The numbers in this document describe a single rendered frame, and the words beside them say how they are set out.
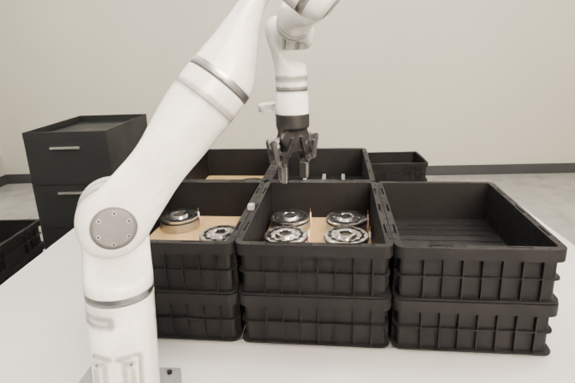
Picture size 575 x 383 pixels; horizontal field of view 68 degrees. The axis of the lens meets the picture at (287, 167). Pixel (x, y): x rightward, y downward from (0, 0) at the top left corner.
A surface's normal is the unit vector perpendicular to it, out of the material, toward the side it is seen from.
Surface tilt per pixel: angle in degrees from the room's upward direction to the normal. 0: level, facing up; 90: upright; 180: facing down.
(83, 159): 90
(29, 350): 0
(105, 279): 17
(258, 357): 0
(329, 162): 90
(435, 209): 90
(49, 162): 90
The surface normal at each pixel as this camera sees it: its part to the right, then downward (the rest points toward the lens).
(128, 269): 0.22, -0.84
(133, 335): 0.64, 0.18
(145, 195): 0.43, 0.18
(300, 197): -0.11, 0.27
